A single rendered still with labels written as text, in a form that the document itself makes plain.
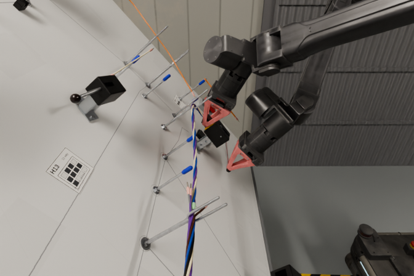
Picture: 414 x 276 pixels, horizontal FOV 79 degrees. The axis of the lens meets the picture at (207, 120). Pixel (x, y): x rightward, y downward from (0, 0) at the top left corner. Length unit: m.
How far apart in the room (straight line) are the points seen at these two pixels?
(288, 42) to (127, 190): 0.38
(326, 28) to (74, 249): 0.49
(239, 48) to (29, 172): 0.40
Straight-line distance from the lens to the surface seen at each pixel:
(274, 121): 0.63
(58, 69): 0.50
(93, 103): 0.44
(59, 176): 0.37
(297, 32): 0.52
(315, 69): 0.74
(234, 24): 1.89
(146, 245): 0.41
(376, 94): 2.38
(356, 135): 2.50
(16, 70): 0.45
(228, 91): 0.59
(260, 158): 0.63
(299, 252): 1.87
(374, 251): 1.68
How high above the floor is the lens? 1.49
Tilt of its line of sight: 29 degrees down
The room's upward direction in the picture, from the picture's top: straight up
